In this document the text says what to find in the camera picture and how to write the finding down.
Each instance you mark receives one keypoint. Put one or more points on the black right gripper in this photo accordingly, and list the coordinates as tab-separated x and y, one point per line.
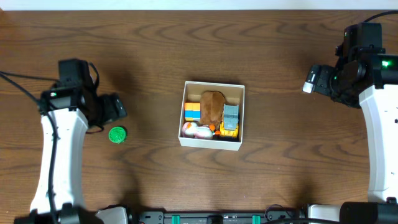
322	86

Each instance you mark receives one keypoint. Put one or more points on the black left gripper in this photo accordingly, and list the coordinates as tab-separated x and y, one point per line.
115	109

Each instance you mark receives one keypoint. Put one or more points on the green round spinner toy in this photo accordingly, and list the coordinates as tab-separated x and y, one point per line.
117	134

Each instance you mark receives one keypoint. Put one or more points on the multicoloured puzzle cube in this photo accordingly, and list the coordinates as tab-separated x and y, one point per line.
192	111

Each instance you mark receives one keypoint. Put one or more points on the pink duck figurine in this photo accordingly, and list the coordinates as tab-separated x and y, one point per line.
194	130

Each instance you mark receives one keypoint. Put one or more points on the brown plush toy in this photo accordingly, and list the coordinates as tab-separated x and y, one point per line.
211	106

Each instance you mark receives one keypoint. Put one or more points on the white cardboard box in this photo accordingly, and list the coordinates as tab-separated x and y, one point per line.
234	95

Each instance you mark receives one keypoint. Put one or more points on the yellow grey toy truck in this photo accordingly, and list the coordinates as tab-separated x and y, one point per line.
229	127

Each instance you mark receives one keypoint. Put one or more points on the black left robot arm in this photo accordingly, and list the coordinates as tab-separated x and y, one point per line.
68	110

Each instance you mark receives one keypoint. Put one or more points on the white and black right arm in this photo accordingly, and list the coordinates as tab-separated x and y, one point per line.
364	77

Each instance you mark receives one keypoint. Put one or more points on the black mounting rail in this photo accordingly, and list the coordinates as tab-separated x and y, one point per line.
273	213

